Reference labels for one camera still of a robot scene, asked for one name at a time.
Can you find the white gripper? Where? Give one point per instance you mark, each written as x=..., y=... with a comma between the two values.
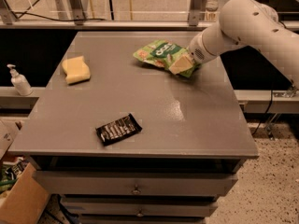
x=196, y=49

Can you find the green rice chip bag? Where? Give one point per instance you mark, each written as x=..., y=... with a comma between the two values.
x=162, y=53

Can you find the yellow sponge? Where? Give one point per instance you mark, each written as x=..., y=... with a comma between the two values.
x=76, y=70

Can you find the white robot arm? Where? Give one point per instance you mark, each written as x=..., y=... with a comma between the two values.
x=259, y=51

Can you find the black snack bar wrapper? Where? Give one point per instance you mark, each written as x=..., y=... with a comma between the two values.
x=118, y=130

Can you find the grey drawer cabinet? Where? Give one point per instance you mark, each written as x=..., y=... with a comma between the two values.
x=189, y=125

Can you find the white pump lotion bottle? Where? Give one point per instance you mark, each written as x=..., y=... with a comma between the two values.
x=19, y=81

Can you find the top grey drawer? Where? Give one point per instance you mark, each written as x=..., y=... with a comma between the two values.
x=135, y=184

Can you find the grey drawer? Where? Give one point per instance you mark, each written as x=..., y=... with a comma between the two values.
x=139, y=207
x=135, y=184

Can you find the cardboard box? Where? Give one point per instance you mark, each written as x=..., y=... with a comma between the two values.
x=25, y=202

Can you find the metal railing frame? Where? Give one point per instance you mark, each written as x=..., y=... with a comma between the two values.
x=126, y=14

